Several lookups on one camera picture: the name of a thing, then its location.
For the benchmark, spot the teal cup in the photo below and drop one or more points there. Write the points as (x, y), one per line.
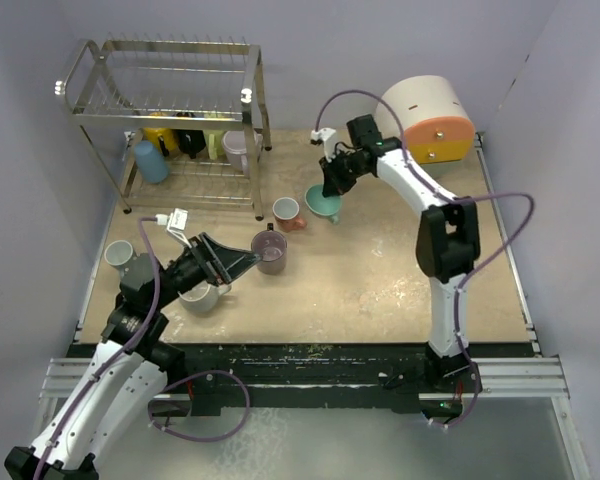
(325, 207)

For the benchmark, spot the aluminium frame rail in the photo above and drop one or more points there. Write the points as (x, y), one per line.
(500, 377)

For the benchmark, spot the round drawer box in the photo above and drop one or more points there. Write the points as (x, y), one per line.
(438, 131)

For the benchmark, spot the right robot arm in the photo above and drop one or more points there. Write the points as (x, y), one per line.
(447, 240)

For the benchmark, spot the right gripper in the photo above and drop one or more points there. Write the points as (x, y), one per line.
(335, 184)

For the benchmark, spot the grey speckled mug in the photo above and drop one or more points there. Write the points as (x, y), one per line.
(203, 298)

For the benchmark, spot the blue cup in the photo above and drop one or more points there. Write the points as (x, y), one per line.
(150, 162)

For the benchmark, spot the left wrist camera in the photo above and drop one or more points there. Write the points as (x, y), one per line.
(175, 224)

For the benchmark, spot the yellow mug black handle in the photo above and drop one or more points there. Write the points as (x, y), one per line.
(163, 138)

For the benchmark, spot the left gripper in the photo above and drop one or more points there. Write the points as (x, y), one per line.
(219, 263)

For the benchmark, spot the purple mug black handle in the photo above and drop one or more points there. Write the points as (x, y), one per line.
(272, 247)

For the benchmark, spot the salmon pink mug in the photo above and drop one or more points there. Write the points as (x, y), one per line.
(286, 211)

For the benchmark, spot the lime green mug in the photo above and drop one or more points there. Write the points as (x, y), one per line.
(213, 139)

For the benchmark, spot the lilac mug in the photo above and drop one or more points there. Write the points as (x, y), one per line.
(234, 145)

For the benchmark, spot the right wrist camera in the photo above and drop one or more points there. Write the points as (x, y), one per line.
(327, 138)

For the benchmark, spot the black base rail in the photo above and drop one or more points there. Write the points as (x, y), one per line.
(388, 376)

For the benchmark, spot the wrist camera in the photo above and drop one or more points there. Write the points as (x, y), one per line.
(327, 138)
(175, 224)

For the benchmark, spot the black mug white interior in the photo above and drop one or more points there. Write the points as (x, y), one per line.
(190, 142)

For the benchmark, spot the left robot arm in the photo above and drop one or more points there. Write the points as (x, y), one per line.
(130, 364)

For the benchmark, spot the small grey cup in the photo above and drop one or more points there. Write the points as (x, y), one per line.
(118, 254)

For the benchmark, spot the metal dish rack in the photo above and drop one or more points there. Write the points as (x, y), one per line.
(110, 91)

